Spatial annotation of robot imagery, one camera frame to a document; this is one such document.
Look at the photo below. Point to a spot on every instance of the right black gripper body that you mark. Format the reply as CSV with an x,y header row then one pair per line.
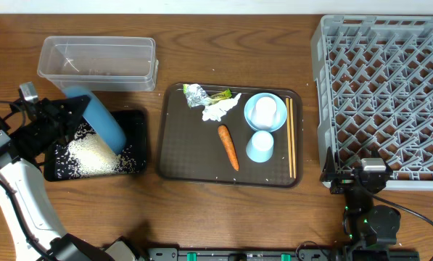
x,y
343,181

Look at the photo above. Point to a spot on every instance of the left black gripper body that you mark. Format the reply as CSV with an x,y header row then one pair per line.
x,y
48,130

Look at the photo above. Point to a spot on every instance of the dark blue plate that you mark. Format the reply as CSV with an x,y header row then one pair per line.
x,y
100,119

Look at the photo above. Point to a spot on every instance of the white rice pile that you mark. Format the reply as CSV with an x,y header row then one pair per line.
x,y
87,156

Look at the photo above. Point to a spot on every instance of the light blue cup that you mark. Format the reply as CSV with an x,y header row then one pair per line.
x,y
260,146

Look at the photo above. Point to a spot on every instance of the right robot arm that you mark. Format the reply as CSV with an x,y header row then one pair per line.
x,y
364,222

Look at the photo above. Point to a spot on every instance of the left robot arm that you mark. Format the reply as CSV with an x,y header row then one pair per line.
x,y
35,227

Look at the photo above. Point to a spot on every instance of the black waste tray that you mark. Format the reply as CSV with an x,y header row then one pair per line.
x,y
134,125

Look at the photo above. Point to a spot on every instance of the grey dishwasher rack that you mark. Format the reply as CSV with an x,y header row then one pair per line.
x,y
374,77

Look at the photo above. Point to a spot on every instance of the clear plastic bin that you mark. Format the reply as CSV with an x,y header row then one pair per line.
x,y
99,63

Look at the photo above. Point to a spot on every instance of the wooden chopstick right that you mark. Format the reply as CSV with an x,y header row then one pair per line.
x,y
294,161

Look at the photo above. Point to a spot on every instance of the wooden chopstick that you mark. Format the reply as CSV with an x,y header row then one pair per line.
x,y
294,161
289,137

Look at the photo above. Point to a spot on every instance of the wooden chopstick left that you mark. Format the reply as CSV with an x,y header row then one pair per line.
x,y
289,137

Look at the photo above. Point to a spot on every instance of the white pink cup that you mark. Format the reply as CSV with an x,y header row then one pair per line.
x,y
263,113

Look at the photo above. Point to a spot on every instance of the light blue bowl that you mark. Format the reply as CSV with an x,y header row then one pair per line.
x,y
280,117

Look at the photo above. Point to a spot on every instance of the orange carrot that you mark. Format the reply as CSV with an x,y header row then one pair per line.
x,y
228,145

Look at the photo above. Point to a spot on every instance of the crumpled foil wrapper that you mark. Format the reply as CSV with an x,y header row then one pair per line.
x,y
195,95

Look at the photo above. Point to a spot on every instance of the crumpled white tissue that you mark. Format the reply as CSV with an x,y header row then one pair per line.
x,y
216,111

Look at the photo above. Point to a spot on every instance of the green snack wrapper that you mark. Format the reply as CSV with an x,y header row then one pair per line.
x,y
221,96

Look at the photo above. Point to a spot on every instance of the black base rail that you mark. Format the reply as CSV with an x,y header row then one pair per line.
x,y
171,254

